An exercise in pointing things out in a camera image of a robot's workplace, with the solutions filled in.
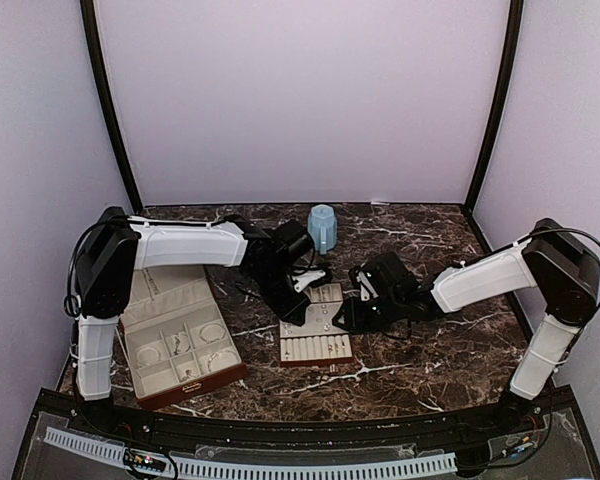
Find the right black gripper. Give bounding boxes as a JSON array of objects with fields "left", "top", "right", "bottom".
[{"left": 332, "top": 292, "right": 404, "bottom": 333}]

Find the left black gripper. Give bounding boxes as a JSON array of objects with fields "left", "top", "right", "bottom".
[{"left": 251, "top": 263, "right": 312, "bottom": 326}]

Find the brown jewelry tray cream lining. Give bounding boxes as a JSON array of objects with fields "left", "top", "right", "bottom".
[{"left": 279, "top": 283, "right": 354, "bottom": 367}]

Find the brown jewelry box cream lining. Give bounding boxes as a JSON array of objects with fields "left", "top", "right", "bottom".
[{"left": 119, "top": 266, "right": 247, "bottom": 411}]

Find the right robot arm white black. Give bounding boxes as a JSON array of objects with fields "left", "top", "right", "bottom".
[{"left": 333, "top": 218, "right": 600, "bottom": 434}]

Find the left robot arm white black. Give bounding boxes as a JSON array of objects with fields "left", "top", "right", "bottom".
[{"left": 63, "top": 207, "right": 314, "bottom": 436}]

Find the light blue upside-down mug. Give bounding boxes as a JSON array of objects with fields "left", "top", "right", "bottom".
[{"left": 308, "top": 204, "right": 337, "bottom": 255}]

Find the small circuit board with leds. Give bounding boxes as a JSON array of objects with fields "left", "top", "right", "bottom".
[{"left": 123, "top": 449, "right": 167, "bottom": 472}]

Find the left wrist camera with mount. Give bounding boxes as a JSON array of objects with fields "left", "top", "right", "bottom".
[{"left": 274, "top": 220, "right": 333, "bottom": 293}]

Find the black front table rail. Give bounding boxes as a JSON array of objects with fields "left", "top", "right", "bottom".
[{"left": 34, "top": 387, "right": 576, "bottom": 459}]

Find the white slotted cable duct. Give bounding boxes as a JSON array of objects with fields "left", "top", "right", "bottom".
[{"left": 43, "top": 429, "right": 459, "bottom": 480}]

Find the black right corner post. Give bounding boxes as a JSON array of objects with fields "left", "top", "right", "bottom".
[{"left": 463, "top": 0, "right": 525, "bottom": 216}]

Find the black corner post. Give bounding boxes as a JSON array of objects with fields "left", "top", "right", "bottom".
[
  {"left": 463, "top": 0, "right": 525, "bottom": 216},
  {"left": 79, "top": 0, "right": 144, "bottom": 213}
]

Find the black left corner post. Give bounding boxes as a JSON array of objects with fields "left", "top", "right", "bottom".
[{"left": 79, "top": 0, "right": 144, "bottom": 213}]

